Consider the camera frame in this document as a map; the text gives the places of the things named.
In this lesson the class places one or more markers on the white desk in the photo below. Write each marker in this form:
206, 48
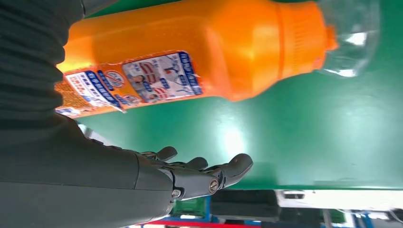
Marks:
340, 199

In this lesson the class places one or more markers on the green table mat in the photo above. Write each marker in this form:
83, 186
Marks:
299, 132

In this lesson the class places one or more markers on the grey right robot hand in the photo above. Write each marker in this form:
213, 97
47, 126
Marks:
78, 182

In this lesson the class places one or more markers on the green plastic crate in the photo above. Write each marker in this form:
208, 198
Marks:
189, 207

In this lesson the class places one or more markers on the blue metal frame leg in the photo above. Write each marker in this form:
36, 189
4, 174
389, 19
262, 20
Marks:
207, 207

